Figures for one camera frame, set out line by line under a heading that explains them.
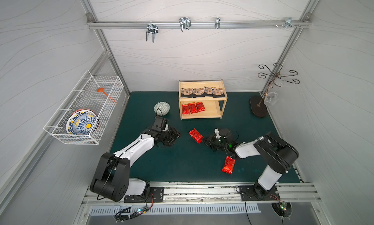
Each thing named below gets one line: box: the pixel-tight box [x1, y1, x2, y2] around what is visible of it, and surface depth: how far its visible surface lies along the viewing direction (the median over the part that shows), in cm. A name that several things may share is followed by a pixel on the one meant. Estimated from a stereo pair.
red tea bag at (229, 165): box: [221, 155, 236, 175], surface depth 83 cm
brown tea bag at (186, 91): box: [180, 87, 194, 96], surface depth 95 cm
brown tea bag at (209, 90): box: [204, 86, 213, 95], surface depth 95 cm
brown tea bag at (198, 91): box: [192, 88, 205, 96], surface depth 95 cm
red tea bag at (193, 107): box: [187, 102, 199, 114], surface depth 109 cm
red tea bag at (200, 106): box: [195, 101, 206, 113], surface depth 110 cm
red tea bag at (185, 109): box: [181, 104, 190, 115], surface depth 106 cm
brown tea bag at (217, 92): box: [211, 87, 225, 96], surface depth 95 cm
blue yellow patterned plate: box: [66, 108, 100, 135], surface depth 62 cm
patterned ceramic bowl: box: [152, 101, 171, 117], surface depth 110 cm
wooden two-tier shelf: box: [178, 79, 228, 121], surface depth 100 cm
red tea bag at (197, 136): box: [188, 128, 205, 145], surface depth 93 cm
